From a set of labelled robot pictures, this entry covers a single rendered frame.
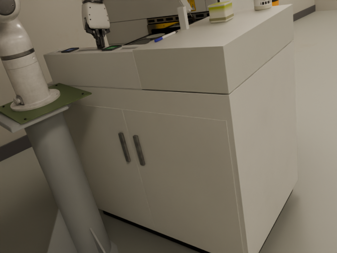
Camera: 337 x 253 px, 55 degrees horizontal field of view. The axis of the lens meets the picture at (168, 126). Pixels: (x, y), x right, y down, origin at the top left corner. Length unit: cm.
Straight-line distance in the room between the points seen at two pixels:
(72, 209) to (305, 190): 120
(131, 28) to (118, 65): 79
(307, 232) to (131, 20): 145
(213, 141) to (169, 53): 32
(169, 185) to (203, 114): 41
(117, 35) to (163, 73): 104
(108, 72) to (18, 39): 33
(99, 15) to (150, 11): 57
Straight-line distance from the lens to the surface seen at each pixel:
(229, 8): 136
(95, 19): 134
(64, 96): 133
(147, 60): 112
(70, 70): 146
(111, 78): 128
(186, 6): 135
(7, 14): 121
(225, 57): 96
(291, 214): 176
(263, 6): 148
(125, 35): 205
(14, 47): 127
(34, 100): 131
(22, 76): 129
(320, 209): 181
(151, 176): 139
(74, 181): 144
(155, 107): 118
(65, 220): 157
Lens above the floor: 117
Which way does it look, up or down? 25 degrees down
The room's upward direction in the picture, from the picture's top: 12 degrees counter-clockwise
